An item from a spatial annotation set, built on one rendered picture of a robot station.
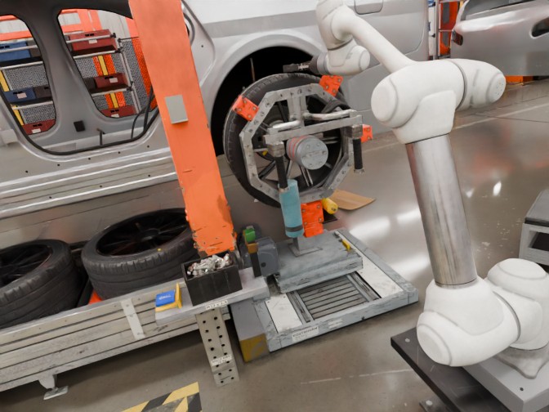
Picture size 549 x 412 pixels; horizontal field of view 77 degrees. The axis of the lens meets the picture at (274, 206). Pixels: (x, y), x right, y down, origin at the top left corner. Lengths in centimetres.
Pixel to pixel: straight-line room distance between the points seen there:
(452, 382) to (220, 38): 169
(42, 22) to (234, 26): 213
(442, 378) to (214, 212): 97
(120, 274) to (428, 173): 140
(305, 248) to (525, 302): 119
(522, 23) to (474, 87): 282
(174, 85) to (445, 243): 100
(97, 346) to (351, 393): 112
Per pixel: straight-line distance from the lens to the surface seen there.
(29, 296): 199
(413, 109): 87
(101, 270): 184
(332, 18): 137
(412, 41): 231
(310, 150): 149
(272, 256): 176
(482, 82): 99
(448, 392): 123
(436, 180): 91
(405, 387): 161
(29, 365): 197
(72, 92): 370
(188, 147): 137
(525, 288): 111
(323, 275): 196
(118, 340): 184
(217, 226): 147
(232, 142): 163
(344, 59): 142
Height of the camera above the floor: 124
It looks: 22 degrees down
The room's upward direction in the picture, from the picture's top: 10 degrees counter-clockwise
